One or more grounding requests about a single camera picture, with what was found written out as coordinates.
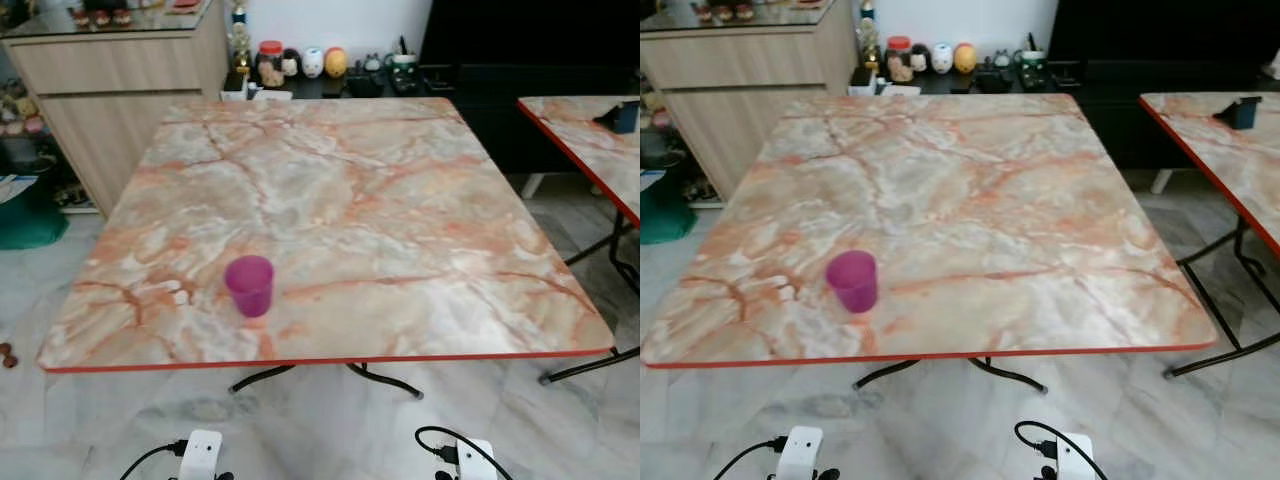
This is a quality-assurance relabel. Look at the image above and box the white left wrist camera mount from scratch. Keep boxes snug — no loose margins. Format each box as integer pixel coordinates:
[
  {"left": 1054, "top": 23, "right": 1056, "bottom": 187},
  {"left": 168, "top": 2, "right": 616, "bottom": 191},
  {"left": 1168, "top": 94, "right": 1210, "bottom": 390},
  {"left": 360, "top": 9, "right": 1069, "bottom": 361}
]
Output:
[
  {"left": 777, "top": 426, "right": 824, "bottom": 480},
  {"left": 177, "top": 430, "right": 224, "bottom": 480}
]

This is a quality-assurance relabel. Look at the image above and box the black tv console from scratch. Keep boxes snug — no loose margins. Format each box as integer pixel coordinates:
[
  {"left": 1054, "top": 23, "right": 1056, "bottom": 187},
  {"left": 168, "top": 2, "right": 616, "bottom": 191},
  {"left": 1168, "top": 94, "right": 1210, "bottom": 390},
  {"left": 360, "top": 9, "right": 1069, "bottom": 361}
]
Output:
[
  {"left": 1045, "top": 0, "right": 1280, "bottom": 171},
  {"left": 418, "top": 0, "right": 641, "bottom": 177}
]

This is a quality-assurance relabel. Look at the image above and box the purple plastic cup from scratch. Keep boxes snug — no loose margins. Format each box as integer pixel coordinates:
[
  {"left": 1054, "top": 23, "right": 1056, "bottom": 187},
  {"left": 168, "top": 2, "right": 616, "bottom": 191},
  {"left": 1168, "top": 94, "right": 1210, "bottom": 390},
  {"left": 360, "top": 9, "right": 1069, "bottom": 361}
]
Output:
[
  {"left": 826, "top": 250, "right": 879, "bottom": 314},
  {"left": 224, "top": 255, "right": 275, "bottom": 319}
]

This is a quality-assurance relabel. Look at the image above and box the green plastic bin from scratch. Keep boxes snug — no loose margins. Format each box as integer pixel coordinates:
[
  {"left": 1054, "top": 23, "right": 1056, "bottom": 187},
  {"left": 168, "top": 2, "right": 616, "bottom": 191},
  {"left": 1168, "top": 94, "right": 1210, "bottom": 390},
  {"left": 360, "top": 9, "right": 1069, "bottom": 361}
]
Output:
[
  {"left": 0, "top": 176, "right": 70, "bottom": 251},
  {"left": 640, "top": 172, "right": 698, "bottom": 246}
]

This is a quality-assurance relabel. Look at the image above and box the small dark blue box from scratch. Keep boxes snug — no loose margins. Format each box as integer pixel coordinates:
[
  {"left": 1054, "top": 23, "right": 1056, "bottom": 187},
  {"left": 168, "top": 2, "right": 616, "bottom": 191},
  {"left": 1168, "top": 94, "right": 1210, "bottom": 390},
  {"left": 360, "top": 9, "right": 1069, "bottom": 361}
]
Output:
[
  {"left": 1214, "top": 96, "right": 1263, "bottom": 130},
  {"left": 596, "top": 101, "right": 640, "bottom": 135}
]

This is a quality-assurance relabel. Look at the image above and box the red lid glass jar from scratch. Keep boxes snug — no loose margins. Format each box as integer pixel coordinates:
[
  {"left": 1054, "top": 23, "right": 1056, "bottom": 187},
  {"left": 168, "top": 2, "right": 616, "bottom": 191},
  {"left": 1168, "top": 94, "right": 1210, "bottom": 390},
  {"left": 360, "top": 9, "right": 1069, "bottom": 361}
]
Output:
[
  {"left": 256, "top": 41, "right": 286, "bottom": 89},
  {"left": 885, "top": 37, "right": 914, "bottom": 84}
]

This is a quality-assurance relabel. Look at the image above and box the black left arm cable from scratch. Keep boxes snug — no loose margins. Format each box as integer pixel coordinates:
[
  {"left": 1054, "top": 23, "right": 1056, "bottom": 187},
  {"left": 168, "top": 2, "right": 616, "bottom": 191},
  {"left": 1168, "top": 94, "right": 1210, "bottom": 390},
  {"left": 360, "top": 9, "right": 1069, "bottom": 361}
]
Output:
[
  {"left": 713, "top": 436, "right": 790, "bottom": 480},
  {"left": 120, "top": 440, "right": 190, "bottom": 480}
]

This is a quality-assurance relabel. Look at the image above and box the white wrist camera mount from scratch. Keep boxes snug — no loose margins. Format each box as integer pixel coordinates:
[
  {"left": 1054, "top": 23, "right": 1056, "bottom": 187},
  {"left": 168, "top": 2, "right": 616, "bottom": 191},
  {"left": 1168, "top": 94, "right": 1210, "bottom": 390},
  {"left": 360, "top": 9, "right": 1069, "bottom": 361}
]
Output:
[
  {"left": 1055, "top": 433, "right": 1096, "bottom": 480},
  {"left": 456, "top": 438, "right": 498, "bottom": 480},
  {"left": 777, "top": 426, "right": 824, "bottom": 480},
  {"left": 177, "top": 430, "right": 224, "bottom": 480}
]

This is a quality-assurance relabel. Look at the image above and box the marble table with red edge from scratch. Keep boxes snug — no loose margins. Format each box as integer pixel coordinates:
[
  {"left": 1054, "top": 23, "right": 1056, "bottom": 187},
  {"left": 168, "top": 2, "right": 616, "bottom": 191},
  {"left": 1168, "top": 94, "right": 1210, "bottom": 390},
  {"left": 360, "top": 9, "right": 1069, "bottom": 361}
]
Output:
[
  {"left": 517, "top": 96, "right": 641, "bottom": 297},
  {"left": 1138, "top": 92, "right": 1280, "bottom": 379}
]

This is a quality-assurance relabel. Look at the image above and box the marble pattern folding table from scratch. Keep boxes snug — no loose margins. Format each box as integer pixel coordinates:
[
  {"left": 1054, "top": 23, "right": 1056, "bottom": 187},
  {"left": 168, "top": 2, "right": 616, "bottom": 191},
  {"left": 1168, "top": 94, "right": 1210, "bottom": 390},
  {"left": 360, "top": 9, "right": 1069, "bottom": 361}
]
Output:
[
  {"left": 37, "top": 96, "right": 617, "bottom": 400},
  {"left": 640, "top": 93, "right": 1220, "bottom": 394}
]

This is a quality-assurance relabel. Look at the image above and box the light wooden cabinet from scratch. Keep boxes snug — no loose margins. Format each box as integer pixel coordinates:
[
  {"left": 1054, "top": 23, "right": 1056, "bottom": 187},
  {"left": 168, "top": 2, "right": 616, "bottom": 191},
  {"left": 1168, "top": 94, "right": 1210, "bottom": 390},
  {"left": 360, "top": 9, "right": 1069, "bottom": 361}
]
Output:
[
  {"left": 0, "top": 0, "right": 232, "bottom": 217},
  {"left": 640, "top": 0, "right": 861, "bottom": 202}
]

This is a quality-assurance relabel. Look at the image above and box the white box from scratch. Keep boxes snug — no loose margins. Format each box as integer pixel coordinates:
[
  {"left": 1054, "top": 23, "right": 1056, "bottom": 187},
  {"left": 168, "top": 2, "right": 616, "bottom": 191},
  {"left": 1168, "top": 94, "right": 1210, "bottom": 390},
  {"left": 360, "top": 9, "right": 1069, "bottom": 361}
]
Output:
[
  {"left": 220, "top": 84, "right": 294, "bottom": 102},
  {"left": 849, "top": 80, "right": 922, "bottom": 98}
]

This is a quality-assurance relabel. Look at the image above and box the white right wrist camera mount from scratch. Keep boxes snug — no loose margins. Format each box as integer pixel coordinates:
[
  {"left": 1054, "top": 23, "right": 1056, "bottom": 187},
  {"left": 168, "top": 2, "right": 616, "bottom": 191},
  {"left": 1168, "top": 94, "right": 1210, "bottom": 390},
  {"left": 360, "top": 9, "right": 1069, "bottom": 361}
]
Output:
[
  {"left": 1055, "top": 433, "right": 1096, "bottom": 480},
  {"left": 456, "top": 438, "right": 498, "bottom": 480}
]

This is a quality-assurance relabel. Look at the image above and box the green mug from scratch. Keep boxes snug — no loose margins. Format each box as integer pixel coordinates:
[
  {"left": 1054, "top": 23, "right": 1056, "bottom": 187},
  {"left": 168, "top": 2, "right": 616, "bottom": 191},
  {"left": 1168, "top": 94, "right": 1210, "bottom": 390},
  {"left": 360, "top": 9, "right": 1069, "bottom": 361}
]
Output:
[
  {"left": 388, "top": 52, "right": 422, "bottom": 96},
  {"left": 1015, "top": 48, "right": 1050, "bottom": 92}
]

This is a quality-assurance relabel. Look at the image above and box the gold trophy figurine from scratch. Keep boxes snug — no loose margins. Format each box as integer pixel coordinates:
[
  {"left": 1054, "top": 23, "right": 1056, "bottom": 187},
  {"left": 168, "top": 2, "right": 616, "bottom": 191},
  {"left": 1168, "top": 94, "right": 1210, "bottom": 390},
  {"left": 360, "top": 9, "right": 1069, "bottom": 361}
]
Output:
[
  {"left": 856, "top": 0, "right": 883, "bottom": 71},
  {"left": 226, "top": 3, "right": 253, "bottom": 77}
]

